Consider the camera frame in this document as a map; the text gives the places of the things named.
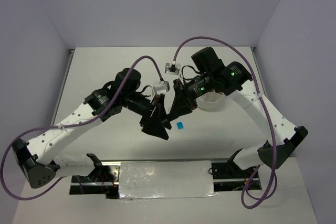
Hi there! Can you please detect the purple cable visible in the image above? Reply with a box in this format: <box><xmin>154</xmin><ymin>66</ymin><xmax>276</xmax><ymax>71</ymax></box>
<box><xmin>0</xmin><ymin>56</ymin><xmax>165</xmax><ymax>200</ymax></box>
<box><xmin>173</xmin><ymin>36</ymin><xmax>278</xmax><ymax>209</ymax></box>

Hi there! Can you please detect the black mounting rail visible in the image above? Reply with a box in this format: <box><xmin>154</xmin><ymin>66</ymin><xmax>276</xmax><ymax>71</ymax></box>
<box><xmin>69</xmin><ymin>159</ymin><xmax>262</xmax><ymax>200</ymax></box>

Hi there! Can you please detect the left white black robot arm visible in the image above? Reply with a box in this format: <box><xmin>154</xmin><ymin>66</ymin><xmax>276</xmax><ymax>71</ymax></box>
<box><xmin>12</xmin><ymin>68</ymin><xmax>172</xmax><ymax>189</ymax></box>

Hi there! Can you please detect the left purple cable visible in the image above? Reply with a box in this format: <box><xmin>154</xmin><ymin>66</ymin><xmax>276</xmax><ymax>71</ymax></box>
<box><xmin>0</xmin><ymin>56</ymin><xmax>165</xmax><ymax>200</ymax></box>

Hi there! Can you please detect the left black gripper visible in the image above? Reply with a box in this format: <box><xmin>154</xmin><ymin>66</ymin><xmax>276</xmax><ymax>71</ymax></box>
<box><xmin>121</xmin><ymin>92</ymin><xmax>171</xmax><ymax>140</ymax></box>

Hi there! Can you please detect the silver foil sheet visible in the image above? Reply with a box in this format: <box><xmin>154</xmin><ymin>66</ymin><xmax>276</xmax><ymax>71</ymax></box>
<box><xmin>119</xmin><ymin>161</ymin><xmax>216</xmax><ymax>199</ymax></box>

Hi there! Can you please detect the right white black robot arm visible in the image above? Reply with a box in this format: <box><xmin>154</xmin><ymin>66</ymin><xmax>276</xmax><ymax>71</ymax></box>
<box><xmin>166</xmin><ymin>47</ymin><xmax>308</xmax><ymax>177</ymax></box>

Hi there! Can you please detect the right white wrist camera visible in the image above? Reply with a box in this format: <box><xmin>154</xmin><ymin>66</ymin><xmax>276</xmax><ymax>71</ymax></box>
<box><xmin>165</xmin><ymin>61</ymin><xmax>181</xmax><ymax>75</ymax></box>

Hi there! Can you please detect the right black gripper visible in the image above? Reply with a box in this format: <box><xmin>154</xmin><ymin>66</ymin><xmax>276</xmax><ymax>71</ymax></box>
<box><xmin>169</xmin><ymin>71</ymin><xmax>213</xmax><ymax>119</ymax></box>

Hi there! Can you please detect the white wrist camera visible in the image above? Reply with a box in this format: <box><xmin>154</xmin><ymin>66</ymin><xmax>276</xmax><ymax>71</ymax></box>
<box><xmin>165</xmin><ymin>61</ymin><xmax>181</xmax><ymax>75</ymax></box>
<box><xmin>152</xmin><ymin>81</ymin><xmax>170</xmax><ymax>97</ymax></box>

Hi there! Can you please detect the blue cap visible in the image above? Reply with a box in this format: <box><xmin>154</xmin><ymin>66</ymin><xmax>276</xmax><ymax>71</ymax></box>
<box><xmin>176</xmin><ymin>122</ymin><xmax>184</xmax><ymax>130</ymax></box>

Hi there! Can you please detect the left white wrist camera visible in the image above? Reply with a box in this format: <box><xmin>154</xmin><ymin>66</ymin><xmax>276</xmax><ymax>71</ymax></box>
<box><xmin>152</xmin><ymin>81</ymin><xmax>170</xmax><ymax>97</ymax></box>

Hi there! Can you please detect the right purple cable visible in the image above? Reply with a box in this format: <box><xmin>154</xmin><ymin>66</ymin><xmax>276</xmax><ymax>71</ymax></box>
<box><xmin>173</xmin><ymin>36</ymin><xmax>278</xmax><ymax>209</ymax></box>

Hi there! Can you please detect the white round divided container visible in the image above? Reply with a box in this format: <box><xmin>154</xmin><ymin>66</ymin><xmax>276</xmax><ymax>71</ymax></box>
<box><xmin>196</xmin><ymin>91</ymin><xmax>224</xmax><ymax>110</ymax></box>

